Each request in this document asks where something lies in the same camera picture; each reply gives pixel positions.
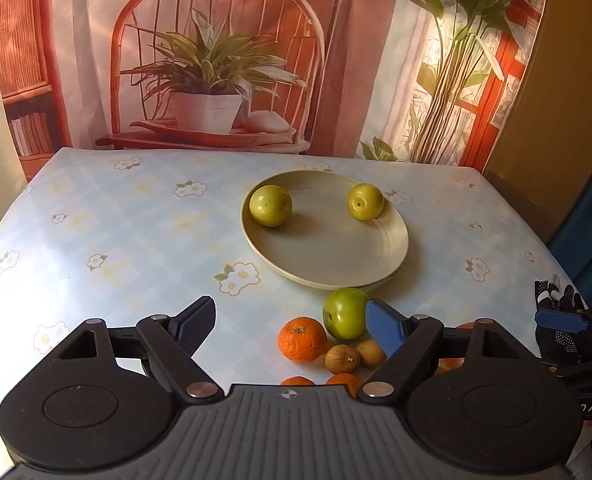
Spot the brown kiwi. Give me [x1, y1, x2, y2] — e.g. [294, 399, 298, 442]
[324, 344, 361, 375]
[354, 338, 387, 362]

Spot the yellow-green round fruit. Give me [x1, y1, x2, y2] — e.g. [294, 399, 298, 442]
[347, 183, 385, 221]
[248, 184, 293, 228]

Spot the beige round plate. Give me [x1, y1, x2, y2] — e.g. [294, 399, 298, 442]
[240, 170, 409, 291]

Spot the brown wooden board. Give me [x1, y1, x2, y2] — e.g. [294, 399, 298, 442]
[483, 0, 592, 246]

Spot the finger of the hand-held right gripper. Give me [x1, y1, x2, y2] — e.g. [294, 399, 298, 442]
[535, 305, 592, 341]
[543, 347, 592, 386]

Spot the printed wall tapestry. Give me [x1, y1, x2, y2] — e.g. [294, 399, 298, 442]
[0, 0, 552, 183]

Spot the person's right hand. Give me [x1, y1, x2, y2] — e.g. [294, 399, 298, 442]
[535, 276, 592, 359]

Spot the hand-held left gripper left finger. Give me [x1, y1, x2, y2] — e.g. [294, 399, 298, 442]
[56, 296, 223, 405]

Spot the green apple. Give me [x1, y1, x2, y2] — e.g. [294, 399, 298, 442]
[322, 287, 371, 340]

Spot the floral checked tablecloth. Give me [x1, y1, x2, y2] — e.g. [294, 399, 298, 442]
[0, 146, 582, 478]

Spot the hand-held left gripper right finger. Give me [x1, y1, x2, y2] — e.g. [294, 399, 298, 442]
[358, 299, 532, 401]

